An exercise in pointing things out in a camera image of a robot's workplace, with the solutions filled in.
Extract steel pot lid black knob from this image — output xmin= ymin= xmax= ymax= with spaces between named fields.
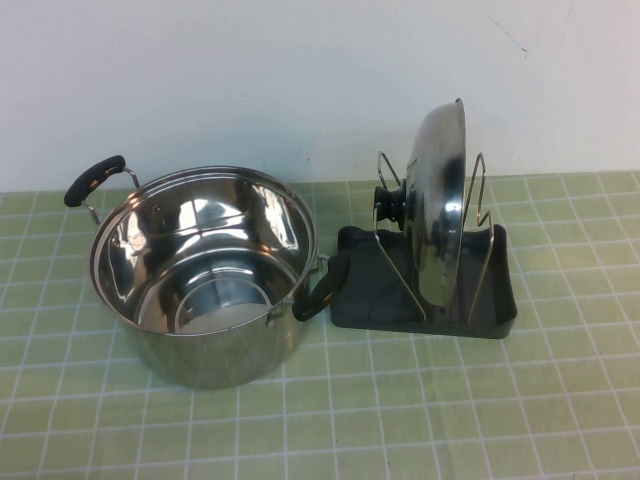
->
xmin=374 ymin=97 xmax=474 ymax=310

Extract dark grey plastic drip tray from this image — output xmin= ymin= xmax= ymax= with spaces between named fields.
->
xmin=330 ymin=223 xmax=519 ymax=343

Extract green grid table mat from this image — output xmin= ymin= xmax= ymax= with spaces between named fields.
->
xmin=0 ymin=171 xmax=640 ymax=480

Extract stainless steel pot black handles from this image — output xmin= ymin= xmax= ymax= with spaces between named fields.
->
xmin=63 ymin=153 xmax=351 ymax=390

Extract chrome wire lid rack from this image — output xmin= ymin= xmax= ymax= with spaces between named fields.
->
xmin=374 ymin=149 xmax=497 ymax=321

